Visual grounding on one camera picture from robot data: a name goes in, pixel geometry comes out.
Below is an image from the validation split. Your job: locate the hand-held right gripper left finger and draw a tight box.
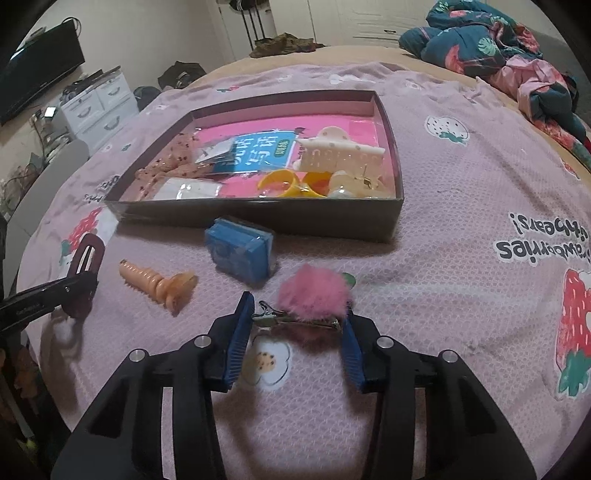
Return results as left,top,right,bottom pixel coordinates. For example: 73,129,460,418
51,291,256,480

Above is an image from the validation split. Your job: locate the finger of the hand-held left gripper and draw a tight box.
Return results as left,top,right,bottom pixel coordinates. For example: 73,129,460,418
46,271,100,308

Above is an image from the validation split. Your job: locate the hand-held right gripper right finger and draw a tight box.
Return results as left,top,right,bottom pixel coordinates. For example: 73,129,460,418
341,310,539,480

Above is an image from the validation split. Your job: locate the maroon hair clip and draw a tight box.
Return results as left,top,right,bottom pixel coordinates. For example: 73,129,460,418
60,233,105,319

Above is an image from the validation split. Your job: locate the pink pompom hair clip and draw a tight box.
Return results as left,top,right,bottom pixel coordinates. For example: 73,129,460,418
253,264,354,333

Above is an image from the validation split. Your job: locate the brown cardboard box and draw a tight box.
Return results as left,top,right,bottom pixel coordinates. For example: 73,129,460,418
105,90,405,244

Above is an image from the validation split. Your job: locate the clear packet with white card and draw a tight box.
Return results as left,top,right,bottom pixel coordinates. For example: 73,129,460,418
152,178,225,201

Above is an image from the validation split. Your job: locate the large white hair claw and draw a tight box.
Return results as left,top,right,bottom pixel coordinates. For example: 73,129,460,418
292,126,386,174

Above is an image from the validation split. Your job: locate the small blue box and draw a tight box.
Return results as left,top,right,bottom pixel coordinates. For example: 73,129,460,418
204,217,275,284

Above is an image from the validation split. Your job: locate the dotted fabric scrunchie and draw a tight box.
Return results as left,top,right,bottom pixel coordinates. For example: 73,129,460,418
135,134,208,201

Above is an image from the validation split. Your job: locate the yellow plastic hair clip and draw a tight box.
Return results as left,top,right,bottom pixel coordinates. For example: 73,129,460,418
257,169,326,199

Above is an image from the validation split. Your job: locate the white drawer cabinet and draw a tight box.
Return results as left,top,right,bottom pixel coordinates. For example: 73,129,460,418
60,68,139,151

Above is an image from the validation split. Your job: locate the small clear hairpin packet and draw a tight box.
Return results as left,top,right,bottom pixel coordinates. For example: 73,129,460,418
194,138,236,176

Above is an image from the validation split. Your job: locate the blue printed card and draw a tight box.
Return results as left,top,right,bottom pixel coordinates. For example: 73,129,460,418
222,130,298,175

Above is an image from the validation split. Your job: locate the small dark bag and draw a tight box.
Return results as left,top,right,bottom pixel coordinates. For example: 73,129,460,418
134,85,162,112

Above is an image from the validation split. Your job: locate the pink paper sheet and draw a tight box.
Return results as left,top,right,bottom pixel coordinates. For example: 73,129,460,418
194,115,377,185

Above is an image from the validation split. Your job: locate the black television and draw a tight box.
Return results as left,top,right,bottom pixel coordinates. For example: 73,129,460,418
0,21,86,125

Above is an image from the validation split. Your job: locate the camouflage clothing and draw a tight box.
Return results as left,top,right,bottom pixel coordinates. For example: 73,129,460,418
249,32,326,58

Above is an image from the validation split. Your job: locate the black clothes rack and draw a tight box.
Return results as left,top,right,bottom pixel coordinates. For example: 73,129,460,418
240,0,269,47

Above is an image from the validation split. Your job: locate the white wardrobe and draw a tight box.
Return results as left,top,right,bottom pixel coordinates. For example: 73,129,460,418
314,0,435,47

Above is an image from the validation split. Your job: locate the floral teal quilt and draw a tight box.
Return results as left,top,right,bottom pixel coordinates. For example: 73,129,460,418
398,0,591,167

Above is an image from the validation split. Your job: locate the grey headboard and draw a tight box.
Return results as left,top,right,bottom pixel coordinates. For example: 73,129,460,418
526,25,591,93

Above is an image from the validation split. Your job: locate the orange spiral hair tie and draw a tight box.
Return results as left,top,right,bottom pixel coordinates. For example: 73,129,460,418
119,259,198,317

